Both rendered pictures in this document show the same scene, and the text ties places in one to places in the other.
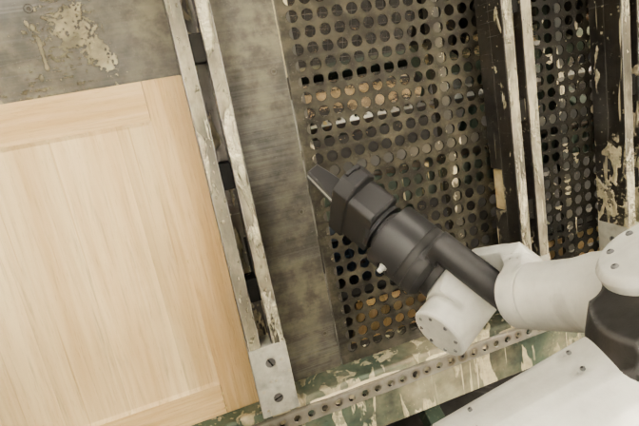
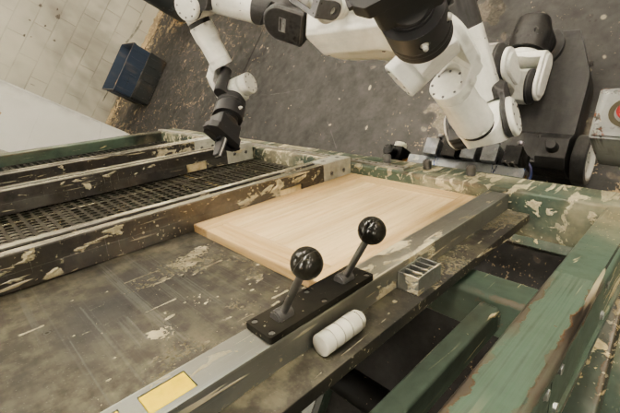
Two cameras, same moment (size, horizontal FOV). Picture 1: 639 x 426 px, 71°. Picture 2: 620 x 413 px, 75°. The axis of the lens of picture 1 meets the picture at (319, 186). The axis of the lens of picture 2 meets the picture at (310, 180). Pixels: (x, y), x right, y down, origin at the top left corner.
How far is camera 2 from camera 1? 1.00 m
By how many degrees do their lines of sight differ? 55
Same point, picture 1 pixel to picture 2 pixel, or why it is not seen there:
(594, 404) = not seen: outside the picture
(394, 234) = (223, 104)
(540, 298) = (216, 46)
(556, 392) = not seen: outside the picture
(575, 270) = (202, 37)
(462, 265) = (221, 79)
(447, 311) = (240, 78)
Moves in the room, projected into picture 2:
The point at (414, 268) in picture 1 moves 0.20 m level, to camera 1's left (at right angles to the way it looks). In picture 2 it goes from (232, 94) to (264, 118)
